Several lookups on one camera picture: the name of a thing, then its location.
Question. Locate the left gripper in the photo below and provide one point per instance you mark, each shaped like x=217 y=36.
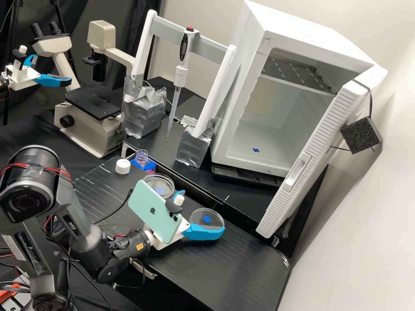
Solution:
x=22 y=76

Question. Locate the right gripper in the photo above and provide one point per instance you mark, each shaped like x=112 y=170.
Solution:
x=160 y=245

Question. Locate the petri dish lid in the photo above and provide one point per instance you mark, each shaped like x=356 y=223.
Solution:
x=212 y=215

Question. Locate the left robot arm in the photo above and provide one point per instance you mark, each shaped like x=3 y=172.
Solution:
x=3 y=82

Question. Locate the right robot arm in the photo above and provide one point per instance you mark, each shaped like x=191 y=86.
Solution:
x=81 y=233

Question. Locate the petri dish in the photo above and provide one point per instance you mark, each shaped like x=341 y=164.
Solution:
x=162 y=181

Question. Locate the blue bottle holder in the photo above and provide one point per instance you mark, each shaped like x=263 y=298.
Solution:
x=147 y=166

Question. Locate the cream microscope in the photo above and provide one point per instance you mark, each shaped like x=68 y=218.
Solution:
x=87 y=126

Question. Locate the small bottle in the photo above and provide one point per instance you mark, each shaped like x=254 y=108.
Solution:
x=142 y=156

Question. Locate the white cap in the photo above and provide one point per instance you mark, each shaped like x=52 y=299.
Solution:
x=123 y=166

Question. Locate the white pipette stand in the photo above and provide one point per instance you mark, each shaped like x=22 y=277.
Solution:
x=144 y=48

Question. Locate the incubator door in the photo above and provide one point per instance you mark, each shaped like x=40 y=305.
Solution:
x=311 y=155

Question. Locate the pipette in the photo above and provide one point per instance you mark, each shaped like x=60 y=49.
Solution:
x=184 y=52

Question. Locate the white incubator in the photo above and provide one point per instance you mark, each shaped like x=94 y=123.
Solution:
x=291 y=19

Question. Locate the right wrist camera phone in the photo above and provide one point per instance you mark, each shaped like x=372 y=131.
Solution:
x=152 y=210

